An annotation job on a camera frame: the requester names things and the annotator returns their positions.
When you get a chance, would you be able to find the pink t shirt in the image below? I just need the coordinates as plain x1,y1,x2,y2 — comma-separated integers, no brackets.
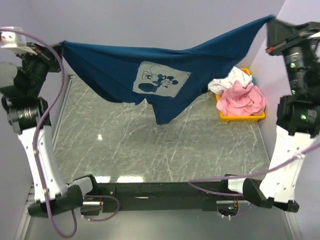
216,80,266,117

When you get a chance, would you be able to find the white t shirt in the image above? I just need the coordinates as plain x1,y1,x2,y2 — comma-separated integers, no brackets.
207,66,254,96

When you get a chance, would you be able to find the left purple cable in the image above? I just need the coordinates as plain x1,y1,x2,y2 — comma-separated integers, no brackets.
0,26,121,238

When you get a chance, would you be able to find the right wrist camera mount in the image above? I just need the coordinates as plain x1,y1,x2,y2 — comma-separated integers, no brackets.
308,31,320,41

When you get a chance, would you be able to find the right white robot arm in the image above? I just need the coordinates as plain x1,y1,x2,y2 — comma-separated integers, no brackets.
219,19,320,213

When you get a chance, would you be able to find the dark blue t shirt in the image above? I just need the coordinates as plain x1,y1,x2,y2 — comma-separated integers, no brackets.
62,15,274,125

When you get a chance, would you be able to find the black base beam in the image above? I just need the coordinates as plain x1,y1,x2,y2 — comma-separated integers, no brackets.
85,181,244,213

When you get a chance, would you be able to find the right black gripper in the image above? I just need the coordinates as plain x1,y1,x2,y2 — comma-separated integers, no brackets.
266,15,320,96

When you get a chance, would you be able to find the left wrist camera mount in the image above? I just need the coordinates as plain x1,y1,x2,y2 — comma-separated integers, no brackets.
0,26,35,55

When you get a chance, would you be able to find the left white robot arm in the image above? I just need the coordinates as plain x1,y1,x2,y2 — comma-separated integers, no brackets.
0,42,100,218

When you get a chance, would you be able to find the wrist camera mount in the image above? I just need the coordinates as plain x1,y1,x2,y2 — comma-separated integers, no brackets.
308,31,320,41
0,26,35,55

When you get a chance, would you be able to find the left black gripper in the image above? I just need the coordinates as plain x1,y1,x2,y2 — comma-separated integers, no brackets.
14,41,63,98

